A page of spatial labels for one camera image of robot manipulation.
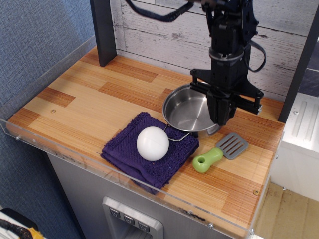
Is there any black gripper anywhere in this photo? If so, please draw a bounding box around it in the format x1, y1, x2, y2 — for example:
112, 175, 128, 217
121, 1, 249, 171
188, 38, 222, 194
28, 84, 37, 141
190, 49, 264, 126

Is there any stainless steel pot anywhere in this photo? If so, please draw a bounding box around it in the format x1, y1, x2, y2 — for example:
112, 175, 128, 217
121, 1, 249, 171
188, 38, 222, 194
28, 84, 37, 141
162, 84, 221, 139

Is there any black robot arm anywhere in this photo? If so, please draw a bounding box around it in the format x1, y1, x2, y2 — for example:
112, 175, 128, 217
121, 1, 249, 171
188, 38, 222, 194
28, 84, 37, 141
190, 0, 265, 126

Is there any white egg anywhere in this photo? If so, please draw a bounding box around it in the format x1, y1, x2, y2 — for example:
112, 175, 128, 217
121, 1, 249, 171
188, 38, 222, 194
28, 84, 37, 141
137, 126, 169, 161

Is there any white ribbed appliance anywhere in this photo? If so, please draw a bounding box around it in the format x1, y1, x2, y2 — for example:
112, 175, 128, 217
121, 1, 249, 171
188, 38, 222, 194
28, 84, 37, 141
283, 93, 319, 153

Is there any purple folded towel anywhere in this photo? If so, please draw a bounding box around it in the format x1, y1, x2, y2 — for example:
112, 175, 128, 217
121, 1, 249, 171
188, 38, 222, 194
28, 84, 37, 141
101, 112, 199, 194

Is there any clear acrylic table guard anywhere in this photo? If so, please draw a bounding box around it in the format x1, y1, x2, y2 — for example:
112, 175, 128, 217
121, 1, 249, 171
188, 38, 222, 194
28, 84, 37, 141
0, 34, 286, 237

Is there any silver dispenser panel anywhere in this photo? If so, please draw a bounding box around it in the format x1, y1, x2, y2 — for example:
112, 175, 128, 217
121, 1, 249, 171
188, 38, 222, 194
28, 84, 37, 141
102, 196, 164, 239

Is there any yellow object bottom corner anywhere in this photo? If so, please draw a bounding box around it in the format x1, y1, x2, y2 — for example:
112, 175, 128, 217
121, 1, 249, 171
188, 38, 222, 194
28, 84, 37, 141
27, 228, 46, 239

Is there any green handled grey spatula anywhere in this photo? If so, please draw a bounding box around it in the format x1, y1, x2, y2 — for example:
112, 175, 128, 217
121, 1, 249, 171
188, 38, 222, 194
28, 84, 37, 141
192, 133, 249, 173

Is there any dark right upright post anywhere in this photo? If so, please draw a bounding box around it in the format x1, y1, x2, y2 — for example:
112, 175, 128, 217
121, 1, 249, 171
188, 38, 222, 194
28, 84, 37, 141
278, 6, 319, 123

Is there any dark upright post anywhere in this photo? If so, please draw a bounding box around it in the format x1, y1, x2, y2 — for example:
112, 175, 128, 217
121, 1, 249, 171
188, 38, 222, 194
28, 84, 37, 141
90, 0, 117, 67
278, 6, 319, 123

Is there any dark left upright post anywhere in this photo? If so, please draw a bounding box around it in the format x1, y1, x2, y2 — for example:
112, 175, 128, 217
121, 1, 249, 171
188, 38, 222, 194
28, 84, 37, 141
90, 0, 117, 67

